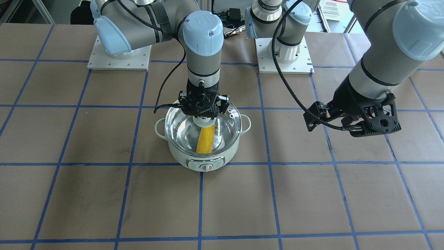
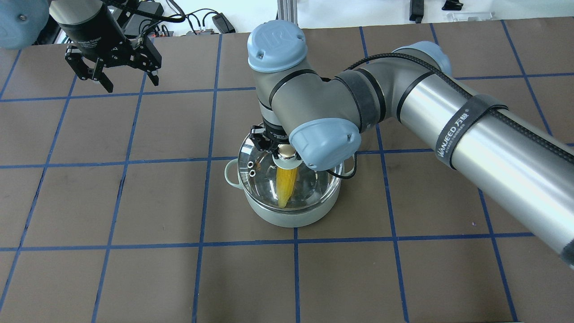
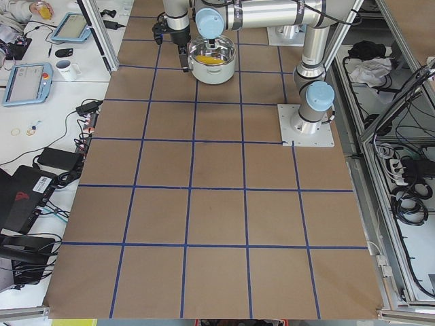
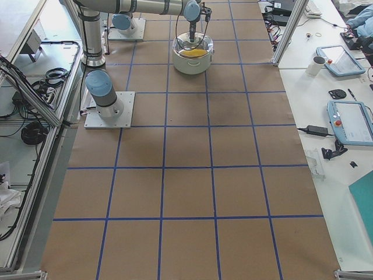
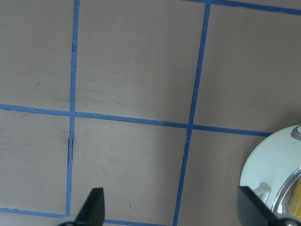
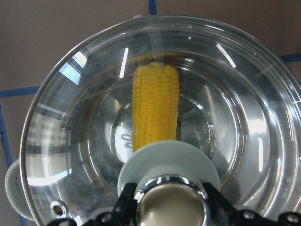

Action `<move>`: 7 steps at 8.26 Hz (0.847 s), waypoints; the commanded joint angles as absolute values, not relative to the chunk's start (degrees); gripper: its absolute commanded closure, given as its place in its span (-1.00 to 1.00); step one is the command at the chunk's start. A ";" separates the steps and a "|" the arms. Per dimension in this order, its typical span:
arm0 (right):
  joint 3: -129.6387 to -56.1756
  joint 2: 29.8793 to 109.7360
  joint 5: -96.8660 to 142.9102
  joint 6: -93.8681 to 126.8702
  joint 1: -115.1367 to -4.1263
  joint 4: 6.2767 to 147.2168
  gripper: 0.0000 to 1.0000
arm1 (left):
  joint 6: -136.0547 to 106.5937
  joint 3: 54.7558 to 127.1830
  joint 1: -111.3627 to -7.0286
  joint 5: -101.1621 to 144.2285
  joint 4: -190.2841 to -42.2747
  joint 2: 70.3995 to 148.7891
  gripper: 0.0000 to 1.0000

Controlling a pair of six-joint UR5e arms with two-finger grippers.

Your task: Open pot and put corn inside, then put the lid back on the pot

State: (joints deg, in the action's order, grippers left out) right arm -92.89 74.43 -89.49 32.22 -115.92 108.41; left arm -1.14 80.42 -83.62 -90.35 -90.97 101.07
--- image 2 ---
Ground aluminium frame post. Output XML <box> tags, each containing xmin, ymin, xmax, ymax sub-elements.
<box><xmin>275</xmin><ymin>0</ymin><xmax>299</xmax><ymax>26</ymax></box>

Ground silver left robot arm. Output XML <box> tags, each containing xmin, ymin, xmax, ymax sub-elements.
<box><xmin>0</xmin><ymin>0</ymin><xmax>162</xmax><ymax>93</ymax></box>

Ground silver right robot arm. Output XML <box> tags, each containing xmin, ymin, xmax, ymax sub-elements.
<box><xmin>247</xmin><ymin>20</ymin><xmax>574</xmax><ymax>266</ymax></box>

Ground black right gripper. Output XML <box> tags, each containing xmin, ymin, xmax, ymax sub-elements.
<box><xmin>250</xmin><ymin>118</ymin><xmax>289</xmax><ymax>151</ymax></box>

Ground yellow corn cob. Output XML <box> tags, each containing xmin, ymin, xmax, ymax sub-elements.
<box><xmin>275</xmin><ymin>167</ymin><xmax>298</xmax><ymax>208</ymax></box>

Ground pale green cooking pot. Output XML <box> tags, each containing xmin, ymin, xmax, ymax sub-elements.
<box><xmin>224</xmin><ymin>128</ymin><xmax>347</xmax><ymax>227</ymax></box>

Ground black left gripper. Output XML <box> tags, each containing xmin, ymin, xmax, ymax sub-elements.
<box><xmin>62</xmin><ymin>9</ymin><xmax>162</xmax><ymax>93</ymax></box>

